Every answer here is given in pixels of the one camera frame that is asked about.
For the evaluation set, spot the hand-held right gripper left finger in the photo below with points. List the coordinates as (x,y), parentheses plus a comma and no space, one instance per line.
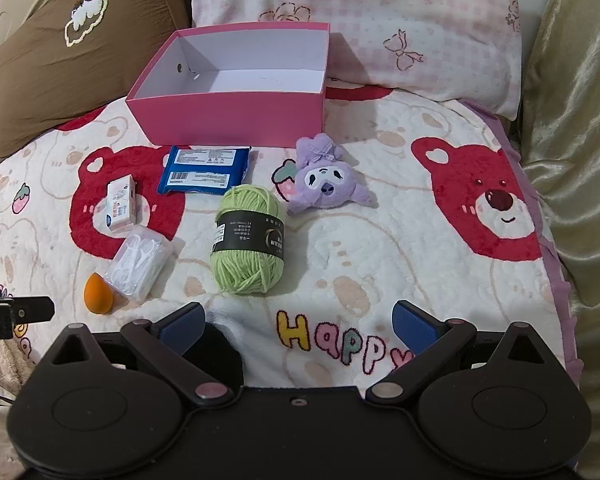
(180,332)

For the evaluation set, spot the beige fleece cloth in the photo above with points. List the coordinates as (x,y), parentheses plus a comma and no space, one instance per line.
(0,365)

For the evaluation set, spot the pink patterned pillow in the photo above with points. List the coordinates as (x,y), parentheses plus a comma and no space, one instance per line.
(405,10)

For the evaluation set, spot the bear printed blanket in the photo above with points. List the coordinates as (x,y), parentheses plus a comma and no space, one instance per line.
(405,260)

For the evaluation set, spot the green yarn ball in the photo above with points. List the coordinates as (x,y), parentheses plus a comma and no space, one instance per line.
(245,270)

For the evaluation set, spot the small white carton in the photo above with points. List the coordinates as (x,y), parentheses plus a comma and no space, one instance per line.
(121,205)

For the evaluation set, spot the blue wet wipes packet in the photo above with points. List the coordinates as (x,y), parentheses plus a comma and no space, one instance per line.
(205,170)

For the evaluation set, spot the orange makeup sponge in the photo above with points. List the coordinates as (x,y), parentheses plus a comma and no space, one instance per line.
(97,297)

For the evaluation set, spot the clear floss picks box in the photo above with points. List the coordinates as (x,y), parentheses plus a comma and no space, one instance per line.
(137,265)

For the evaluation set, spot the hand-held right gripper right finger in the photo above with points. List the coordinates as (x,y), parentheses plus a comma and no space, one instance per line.
(415,330)

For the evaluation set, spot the gold satin cloth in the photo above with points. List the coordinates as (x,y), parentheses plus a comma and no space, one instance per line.
(580,160)

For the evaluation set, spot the pink cardboard box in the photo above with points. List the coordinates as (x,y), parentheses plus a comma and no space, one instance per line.
(230,117)

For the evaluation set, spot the brown pillow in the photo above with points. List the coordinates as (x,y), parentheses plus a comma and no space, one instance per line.
(55,70)

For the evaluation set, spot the purple plush toy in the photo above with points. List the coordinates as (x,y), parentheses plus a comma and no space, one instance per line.
(325,180)

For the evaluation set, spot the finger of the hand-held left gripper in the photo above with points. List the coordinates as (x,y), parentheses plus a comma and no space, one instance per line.
(32,309)

